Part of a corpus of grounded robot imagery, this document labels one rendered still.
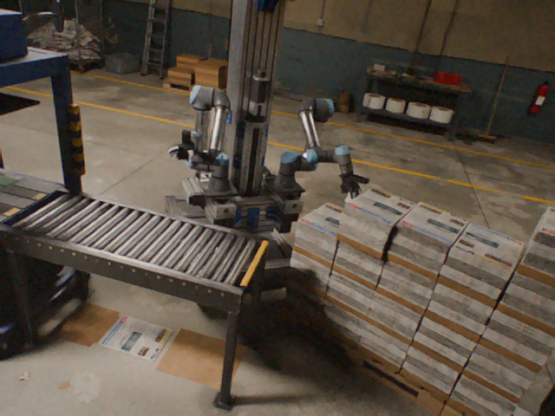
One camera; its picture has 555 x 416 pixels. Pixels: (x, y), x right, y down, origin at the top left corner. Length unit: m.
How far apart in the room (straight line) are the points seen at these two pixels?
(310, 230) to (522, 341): 1.24
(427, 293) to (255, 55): 1.74
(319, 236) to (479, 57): 6.89
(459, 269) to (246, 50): 1.77
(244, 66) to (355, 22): 6.17
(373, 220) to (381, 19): 6.80
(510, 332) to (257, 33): 2.16
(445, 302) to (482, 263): 0.30
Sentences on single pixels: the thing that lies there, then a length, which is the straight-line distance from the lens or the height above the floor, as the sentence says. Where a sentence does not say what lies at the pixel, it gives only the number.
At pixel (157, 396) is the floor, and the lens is 2.62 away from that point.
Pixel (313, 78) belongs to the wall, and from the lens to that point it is 9.06.
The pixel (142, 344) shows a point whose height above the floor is 0.01.
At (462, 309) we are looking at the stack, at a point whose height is 0.75.
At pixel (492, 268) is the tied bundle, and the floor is 1.03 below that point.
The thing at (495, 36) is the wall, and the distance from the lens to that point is 9.05.
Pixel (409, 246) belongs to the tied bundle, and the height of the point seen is 0.96.
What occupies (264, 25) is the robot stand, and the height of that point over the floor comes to 1.82.
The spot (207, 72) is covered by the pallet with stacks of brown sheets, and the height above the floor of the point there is 0.44.
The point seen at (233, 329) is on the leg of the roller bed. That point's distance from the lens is 2.15.
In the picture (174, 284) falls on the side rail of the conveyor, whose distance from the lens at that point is 2.11.
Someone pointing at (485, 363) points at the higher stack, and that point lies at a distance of 2.56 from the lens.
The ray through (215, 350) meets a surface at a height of 0.00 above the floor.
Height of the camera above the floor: 2.06
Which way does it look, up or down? 30 degrees down
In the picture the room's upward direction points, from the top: 9 degrees clockwise
